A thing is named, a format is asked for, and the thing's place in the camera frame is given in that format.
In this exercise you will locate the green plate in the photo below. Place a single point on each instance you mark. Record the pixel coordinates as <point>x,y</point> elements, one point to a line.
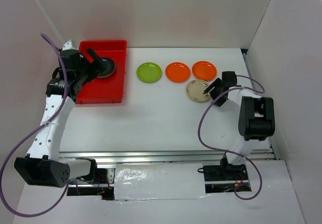
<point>149,72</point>

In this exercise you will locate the red plastic bin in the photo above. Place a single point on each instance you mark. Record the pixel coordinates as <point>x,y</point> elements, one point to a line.
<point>107,90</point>

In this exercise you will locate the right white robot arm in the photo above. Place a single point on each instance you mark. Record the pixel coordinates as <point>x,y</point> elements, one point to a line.
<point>256,120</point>

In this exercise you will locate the white foil cover sheet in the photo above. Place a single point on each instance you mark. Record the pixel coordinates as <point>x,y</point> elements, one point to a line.
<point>158,181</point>

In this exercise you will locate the aluminium rail frame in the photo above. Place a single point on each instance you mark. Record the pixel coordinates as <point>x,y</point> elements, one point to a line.
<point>156,122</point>

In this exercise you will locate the cream floral plate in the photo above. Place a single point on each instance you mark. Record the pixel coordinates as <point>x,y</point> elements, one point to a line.
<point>195,91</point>

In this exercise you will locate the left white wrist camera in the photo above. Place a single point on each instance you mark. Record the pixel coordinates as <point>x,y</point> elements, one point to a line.
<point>68,45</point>

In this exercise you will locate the orange plate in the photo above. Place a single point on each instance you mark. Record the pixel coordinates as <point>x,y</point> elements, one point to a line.
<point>177,72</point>
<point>204,70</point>

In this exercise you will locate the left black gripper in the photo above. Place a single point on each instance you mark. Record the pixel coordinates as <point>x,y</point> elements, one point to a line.
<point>97,60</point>

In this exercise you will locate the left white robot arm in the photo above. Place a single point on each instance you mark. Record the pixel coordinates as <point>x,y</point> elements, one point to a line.
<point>42,165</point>

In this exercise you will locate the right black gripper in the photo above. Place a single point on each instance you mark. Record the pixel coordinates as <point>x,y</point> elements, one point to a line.
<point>216,83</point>

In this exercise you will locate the brown yellow patterned plate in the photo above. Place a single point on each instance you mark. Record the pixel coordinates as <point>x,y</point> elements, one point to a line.
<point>105,75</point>

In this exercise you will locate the black plate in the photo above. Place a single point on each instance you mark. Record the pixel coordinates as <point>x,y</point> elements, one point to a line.
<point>110,65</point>

